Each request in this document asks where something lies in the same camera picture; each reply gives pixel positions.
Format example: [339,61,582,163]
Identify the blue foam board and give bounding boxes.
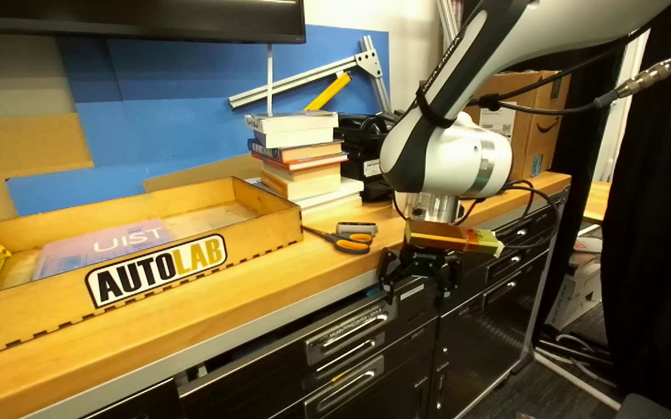
[5,24,390,219]

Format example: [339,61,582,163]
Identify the orange handled scissors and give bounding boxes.
[303,219,380,259]

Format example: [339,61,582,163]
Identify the black curtain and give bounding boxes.
[598,0,671,419]

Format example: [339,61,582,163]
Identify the wooden Autolab tray box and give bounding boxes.
[0,175,305,367]

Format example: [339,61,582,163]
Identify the flat white book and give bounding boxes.
[285,178,366,227]

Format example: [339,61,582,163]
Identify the large Amazon cardboard box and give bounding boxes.
[474,68,573,186]

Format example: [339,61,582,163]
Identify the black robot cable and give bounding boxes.
[474,43,671,120]

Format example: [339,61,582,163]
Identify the white clutter on floor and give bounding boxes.
[542,222,609,367]

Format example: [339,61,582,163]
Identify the cream thick book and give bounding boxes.
[256,163,346,206]

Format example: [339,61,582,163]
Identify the red cover book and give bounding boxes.
[248,146,349,178]

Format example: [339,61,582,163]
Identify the dark wall monitor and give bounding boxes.
[0,0,308,44]

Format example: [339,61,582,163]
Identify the yellow spirit level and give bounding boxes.
[299,71,354,114]

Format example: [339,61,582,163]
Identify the blue spine book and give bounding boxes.
[245,137,345,161]

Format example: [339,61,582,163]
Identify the black tool cabinet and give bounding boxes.
[76,189,570,419]

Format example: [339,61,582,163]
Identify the leaning aluminium profile bars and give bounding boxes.
[432,0,465,57]

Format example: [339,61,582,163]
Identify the aluminium extrusion frame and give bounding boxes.
[226,33,393,120]

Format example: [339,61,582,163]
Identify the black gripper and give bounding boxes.
[380,245,462,312]

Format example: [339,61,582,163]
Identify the thick white book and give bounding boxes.
[241,109,339,152]

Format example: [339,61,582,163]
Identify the purple UIST booklet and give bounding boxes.
[30,219,179,281]

